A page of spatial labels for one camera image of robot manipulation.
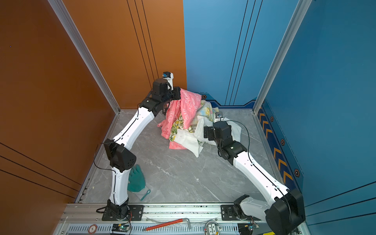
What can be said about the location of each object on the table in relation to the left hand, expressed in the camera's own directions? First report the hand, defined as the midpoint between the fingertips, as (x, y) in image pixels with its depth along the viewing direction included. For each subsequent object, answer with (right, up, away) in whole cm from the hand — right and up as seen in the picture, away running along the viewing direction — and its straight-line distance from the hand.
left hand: (181, 86), depth 82 cm
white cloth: (+5, -32, +11) cm, 34 cm away
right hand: (+17, -22, -3) cm, 28 cm away
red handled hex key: (-5, -70, -12) cm, 71 cm away
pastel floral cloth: (+15, -12, +17) cm, 26 cm away
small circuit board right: (+32, -72, -12) cm, 80 cm away
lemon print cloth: (-3, -22, +14) cm, 26 cm away
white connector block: (+15, -67, -19) cm, 71 cm away
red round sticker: (-42, -72, -13) cm, 84 cm away
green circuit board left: (-29, -72, -11) cm, 78 cm away
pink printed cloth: (+4, -10, +2) cm, 11 cm away
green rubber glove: (-26, -54, +2) cm, 60 cm away
